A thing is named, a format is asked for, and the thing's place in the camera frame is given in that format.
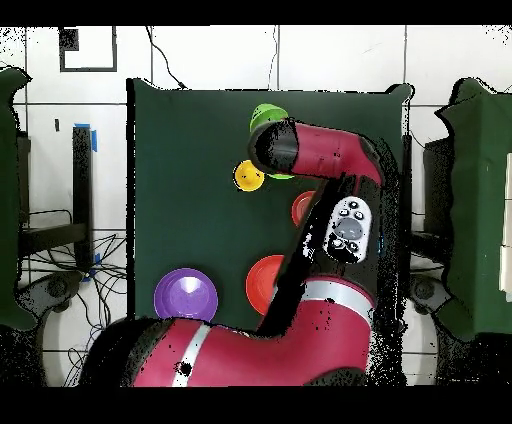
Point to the green cloth side table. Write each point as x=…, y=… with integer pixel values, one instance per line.
x=480, y=200
x=8, y=260

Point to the black box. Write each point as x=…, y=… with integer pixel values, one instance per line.
x=438, y=188

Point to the black office chair base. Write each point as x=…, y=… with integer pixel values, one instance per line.
x=52, y=290

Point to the large purple bowl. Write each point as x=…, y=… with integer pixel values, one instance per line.
x=186, y=294

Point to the blue tape strip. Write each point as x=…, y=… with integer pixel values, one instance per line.
x=94, y=142

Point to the black square floor frame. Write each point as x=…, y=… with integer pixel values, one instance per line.
x=88, y=70

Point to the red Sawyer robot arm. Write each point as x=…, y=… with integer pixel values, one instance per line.
x=320, y=152

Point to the small orange bowl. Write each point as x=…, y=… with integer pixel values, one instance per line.
x=300, y=208

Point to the small green bowl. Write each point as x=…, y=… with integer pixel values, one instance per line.
x=266, y=114

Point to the dark green tablecloth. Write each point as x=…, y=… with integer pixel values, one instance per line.
x=192, y=220

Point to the yellow cup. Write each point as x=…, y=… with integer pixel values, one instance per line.
x=248, y=176

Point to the black metal stand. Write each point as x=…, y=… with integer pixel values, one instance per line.
x=82, y=180

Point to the large orange bowl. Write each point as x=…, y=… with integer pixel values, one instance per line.
x=262, y=284

